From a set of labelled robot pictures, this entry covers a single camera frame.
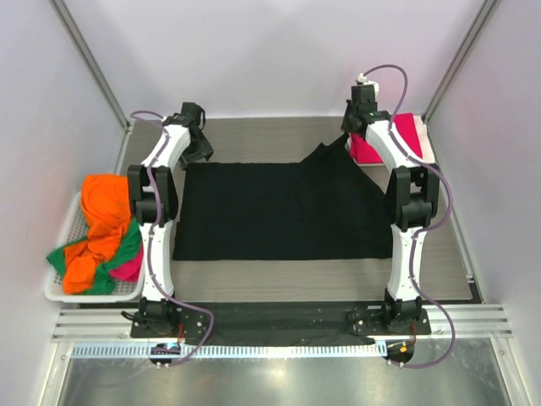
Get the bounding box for folded white t-shirt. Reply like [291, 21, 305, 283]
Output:
[346, 113, 436, 167]

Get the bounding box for left aluminium frame post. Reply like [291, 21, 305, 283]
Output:
[48, 0, 133, 133]

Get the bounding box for folded pink t-shirt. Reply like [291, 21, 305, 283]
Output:
[347, 112, 424, 165]

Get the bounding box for white plastic laundry basket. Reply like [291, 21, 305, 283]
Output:
[45, 189, 145, 304]

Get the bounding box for white slotted cable duct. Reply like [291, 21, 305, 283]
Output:
[71, 341, 387, 360]

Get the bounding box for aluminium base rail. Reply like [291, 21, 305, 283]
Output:
[52, 304, 513, 343]

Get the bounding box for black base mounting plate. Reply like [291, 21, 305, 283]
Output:
[122, 300, 432, 343]

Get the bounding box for pink t-shirt in basket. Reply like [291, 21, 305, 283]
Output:
[110, 250, 143, 283]

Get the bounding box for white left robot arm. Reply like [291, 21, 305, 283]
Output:
[127, 101, 214, 339]

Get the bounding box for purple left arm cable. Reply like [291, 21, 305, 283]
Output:
[129, 110, 216, 365]

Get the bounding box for right aluminium frame post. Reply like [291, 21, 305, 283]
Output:
[422, 0, 500, 123]

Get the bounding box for orange t-shirt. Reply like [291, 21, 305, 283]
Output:
[63, 174, 132, 294]

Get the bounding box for green t-shirt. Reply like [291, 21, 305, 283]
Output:
[46, 221, 143, 295]

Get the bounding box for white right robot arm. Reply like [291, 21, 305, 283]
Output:
[342, 75, 440, 335]

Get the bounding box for aluminium frame post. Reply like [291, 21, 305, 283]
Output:
[422, 0, 500, 123]
[48, 0, 133, 133]

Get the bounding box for black t-shirt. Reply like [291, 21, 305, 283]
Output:
[172, 136, 392, 261]

